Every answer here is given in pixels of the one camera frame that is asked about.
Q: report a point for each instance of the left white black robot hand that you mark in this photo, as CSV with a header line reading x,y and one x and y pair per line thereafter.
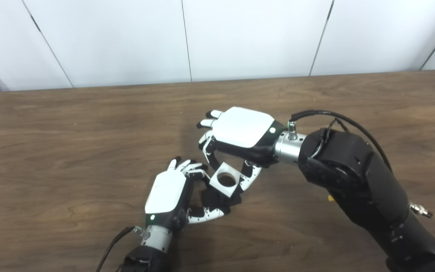
x,y
166,192

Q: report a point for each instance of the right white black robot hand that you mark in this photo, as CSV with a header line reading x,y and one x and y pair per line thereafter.
x,y
242,126

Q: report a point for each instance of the black peg with square base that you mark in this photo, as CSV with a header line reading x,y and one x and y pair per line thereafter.
x,y
212,198

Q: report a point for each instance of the white square piece with hole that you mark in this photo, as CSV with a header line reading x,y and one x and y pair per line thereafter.
x,y
217,187

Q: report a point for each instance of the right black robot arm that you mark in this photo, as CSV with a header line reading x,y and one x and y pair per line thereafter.
x,y
353,177

